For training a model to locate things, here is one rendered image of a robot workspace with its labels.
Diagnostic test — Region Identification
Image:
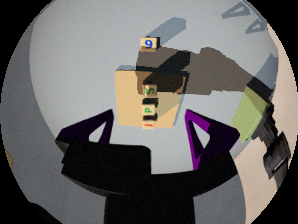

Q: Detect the tan flat mat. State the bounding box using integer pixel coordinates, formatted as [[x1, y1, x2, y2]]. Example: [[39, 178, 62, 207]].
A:
[[115, 70, 186, 128]]

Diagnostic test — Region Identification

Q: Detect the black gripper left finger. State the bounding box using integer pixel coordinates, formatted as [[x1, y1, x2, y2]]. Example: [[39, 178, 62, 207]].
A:
[[58, 109, 114, 143]]

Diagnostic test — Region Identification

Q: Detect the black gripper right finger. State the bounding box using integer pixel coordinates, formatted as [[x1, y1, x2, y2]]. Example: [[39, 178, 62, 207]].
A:
[[184, 109, 240, 170]]

